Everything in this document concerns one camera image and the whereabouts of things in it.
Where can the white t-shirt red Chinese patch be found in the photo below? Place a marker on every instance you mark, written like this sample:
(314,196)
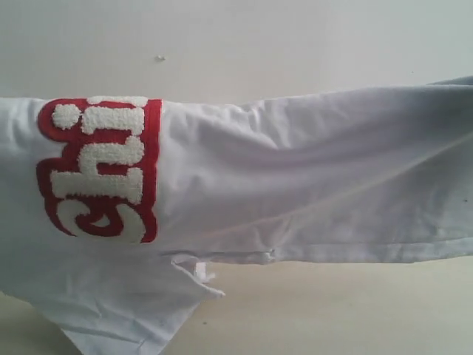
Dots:
(109,205)

